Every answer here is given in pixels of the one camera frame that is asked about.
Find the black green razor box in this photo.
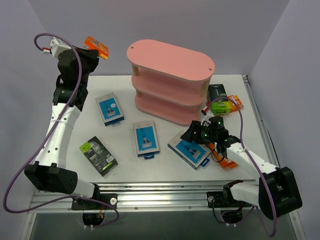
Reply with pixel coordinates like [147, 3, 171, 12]
[207, 84, 231, 116]
[79, 136, 118, 177]

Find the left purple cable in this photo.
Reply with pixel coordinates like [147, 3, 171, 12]
[2, 33, 120, 228]

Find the black green razor box right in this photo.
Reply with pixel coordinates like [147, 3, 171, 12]
[207, 84, 231, 116]

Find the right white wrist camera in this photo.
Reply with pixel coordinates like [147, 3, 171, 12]
[200, 106, 213, 116]

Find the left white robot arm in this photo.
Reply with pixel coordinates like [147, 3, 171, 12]
[24, 48, 101, 210]

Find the blue razor box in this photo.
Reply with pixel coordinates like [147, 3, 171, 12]
[132, 120, 160, 160]
[95, 92, 125, 126]
[167, 130, 211, 170]

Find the black green razor box left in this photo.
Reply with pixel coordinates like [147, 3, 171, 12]
[79, 136, 118, 177]

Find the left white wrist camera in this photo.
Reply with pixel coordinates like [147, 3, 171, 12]
[42, 37, 71, 59]

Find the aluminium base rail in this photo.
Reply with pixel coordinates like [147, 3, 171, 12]
[27, 183, 300, 215]

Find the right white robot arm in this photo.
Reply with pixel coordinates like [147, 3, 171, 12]
[181, 116, 303, 220]

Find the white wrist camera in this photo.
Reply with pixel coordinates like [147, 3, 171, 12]
[200, 106, 213, 116]
[42, 37, 71, 59]

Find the pink three-tier shelf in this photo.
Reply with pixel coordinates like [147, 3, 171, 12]
[126, 39, 215, 126]

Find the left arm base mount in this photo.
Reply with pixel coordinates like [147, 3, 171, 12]
[71, 193, 118, 227]

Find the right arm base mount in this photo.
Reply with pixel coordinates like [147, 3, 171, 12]
[206, 191, 254, 227]

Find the small orange razor box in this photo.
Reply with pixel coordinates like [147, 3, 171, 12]
[228, 95, 244, 113]

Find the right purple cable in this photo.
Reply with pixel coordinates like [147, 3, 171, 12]
[203, 97, 279, 238]

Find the purple cable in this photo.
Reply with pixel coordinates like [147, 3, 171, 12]
[2, 33, 120, 228]
[203, 97, 279, 238]

